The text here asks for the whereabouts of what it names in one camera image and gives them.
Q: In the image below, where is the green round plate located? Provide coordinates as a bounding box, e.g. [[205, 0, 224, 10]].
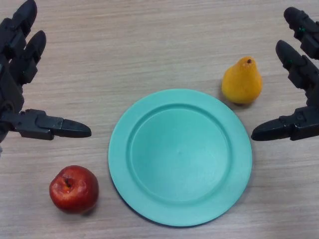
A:
[[108, 89, 253, 228]]

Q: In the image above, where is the yellow pear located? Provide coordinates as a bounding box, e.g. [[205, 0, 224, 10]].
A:
[[221, 56, 263, 105]]

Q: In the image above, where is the red apple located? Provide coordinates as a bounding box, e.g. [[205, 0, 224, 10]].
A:
[[49, 165, 100, 215]]

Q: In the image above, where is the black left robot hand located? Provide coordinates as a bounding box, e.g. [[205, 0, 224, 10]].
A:
[[0, 0, 92, 159]]

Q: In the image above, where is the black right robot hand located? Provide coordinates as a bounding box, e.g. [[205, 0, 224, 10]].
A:
[[251, 6, 319, 142]]

